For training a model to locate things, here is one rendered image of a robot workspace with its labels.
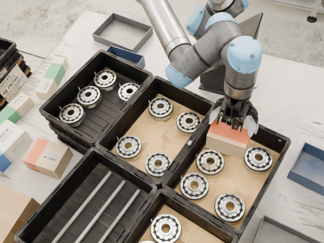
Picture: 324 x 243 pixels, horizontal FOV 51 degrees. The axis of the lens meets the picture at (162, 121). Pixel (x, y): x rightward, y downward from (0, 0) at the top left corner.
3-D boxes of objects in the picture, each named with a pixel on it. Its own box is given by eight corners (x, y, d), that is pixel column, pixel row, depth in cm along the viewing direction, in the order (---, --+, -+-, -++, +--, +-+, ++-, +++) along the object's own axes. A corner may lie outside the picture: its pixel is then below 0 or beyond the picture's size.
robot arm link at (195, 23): (200, 40, 152) (180, 19, 146) (224, 20, 146) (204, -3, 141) (202, 52, 142) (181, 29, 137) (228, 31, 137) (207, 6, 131)
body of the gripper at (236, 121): (215, 125, 96) (218, 100, 86) (224, 102, 100) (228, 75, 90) (241, 133, 94) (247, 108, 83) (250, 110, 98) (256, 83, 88)
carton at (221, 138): (221, 109, 114) (223, 95, 108) (256, 119, 111) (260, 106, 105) (205, 147, 107) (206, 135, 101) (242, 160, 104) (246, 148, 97)
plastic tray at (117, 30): (153, 33, 187) (152, 26, 183) (133, 57, 179) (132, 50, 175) (114, 19, 197) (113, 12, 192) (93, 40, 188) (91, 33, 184)
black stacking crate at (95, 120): (106, 66, 161) (101, 49, 152) (156, 91, 151) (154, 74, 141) (47, 126, 145) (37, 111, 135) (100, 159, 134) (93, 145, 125)
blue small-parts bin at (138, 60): (145, 65, 175) (144, 55, 169) (131, 86, 168) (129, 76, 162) (113, 54, 181) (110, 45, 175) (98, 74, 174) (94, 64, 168)
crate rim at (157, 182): (155, 77, 143) (155, 74, 141) (217, 107, 132) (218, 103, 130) (94, 148, 126) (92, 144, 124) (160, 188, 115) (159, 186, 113)
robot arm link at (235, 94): (230, 64, 86) (262, 72, 84) (228, 75, 90) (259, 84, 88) (221, 85, 83) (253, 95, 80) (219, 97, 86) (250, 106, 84)
